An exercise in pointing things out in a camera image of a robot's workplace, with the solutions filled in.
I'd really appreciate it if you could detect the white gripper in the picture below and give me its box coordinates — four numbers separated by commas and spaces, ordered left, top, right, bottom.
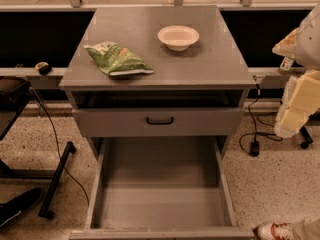
272, 29, 320, 138

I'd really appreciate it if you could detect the green jalapeno chip bag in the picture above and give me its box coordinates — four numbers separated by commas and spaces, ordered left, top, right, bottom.
84, 41, 154, 77

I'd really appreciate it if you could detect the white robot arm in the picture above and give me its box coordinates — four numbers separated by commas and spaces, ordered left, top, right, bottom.
272, 4, 320, 138

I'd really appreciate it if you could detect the closed grey upper drawer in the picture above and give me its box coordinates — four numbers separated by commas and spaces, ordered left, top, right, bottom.
73, 108, 244, 137

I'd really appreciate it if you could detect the grey drawer cabinet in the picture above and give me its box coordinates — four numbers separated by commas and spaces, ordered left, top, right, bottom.
60, 6, 254, 153

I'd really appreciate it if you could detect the open grey lower drawer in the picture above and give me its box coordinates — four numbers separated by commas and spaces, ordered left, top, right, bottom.
69, 137, 254, 240

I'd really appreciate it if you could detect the black wheeled stand leg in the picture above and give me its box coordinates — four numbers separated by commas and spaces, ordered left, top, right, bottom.
300, 126, 313, 149

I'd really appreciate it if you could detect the small clear bottle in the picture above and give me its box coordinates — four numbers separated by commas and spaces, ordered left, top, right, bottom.
278, 57, 294, 74

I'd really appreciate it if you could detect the white and red sneaker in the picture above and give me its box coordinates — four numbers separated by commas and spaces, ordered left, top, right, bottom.
256, 222, 294, 240

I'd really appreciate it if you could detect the white paper bowl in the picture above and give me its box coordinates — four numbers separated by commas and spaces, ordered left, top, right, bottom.
158, 25, 200, 51

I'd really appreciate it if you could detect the black tape measure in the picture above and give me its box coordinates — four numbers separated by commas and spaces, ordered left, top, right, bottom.
35, 62, 52, 75

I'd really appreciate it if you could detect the black desk with leg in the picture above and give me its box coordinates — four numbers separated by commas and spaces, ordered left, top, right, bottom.
0, 76, 77, 220

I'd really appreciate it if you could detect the black shoe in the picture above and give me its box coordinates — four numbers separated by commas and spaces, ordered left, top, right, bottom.
0, 188, 41, 227

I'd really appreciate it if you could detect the black power cable with adapter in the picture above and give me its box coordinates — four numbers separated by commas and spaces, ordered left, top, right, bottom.
238, 83, 284, 158

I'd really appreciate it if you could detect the black drawer handle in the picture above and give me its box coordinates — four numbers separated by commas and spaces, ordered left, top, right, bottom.
146, 117, 174, 125

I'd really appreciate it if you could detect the thin black cable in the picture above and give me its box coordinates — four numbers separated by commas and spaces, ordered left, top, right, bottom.
30, 87, 90, 208

